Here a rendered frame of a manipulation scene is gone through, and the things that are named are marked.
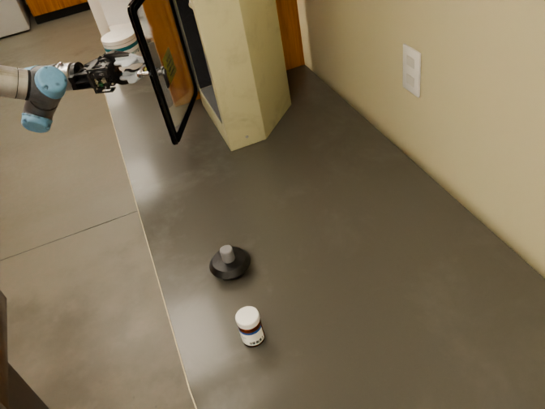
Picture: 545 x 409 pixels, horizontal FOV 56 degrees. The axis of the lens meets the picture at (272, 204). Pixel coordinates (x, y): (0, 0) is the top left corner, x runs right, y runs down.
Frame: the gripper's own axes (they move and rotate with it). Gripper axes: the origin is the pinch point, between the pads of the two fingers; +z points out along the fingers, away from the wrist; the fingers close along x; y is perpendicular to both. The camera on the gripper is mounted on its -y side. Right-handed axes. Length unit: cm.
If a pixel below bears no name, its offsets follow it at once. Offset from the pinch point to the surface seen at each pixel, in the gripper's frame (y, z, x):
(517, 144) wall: 42, 85, -5
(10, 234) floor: -65, -141, -120
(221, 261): 53, 25, -22
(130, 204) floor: -84, -75, -120
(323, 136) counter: 3, 46, -26
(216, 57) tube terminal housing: 5.9, 21.4, 2.6
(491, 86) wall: 34, 81, 3
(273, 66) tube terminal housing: -9.5, 33.0, -9.1
